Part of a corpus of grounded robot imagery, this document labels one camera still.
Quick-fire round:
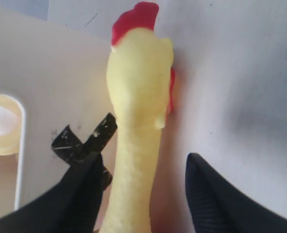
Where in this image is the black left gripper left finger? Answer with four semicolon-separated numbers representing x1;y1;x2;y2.
0;154;102;233

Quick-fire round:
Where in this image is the cream bin marked X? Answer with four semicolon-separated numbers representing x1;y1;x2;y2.
0;8;115;218

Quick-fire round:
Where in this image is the rubber chicken with white squeaker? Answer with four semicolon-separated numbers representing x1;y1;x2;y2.
0;94;21;156

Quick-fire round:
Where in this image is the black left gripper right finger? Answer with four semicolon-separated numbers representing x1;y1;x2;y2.
186;153;287;233

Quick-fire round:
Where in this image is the yellow rubber chicken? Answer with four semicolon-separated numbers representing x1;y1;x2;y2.
100;1;175;233

